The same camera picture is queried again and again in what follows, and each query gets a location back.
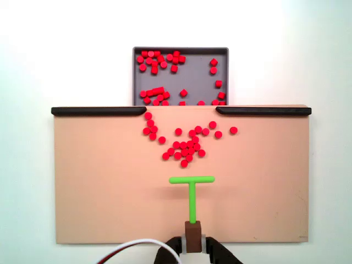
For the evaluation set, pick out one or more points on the grey tray container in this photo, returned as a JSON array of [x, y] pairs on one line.
[[192, 79]]

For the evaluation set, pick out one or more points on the beige flat board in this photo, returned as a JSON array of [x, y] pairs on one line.
[[96, 178]]

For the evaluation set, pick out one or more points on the black guide rail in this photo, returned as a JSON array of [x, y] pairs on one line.
[[96, 111], [264, 111]]

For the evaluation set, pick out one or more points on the green T pusher brown block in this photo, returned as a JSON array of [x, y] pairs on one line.
[[192, 198]]

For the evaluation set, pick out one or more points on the long red cylinder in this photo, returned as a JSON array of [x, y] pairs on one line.
[[158, 90]]

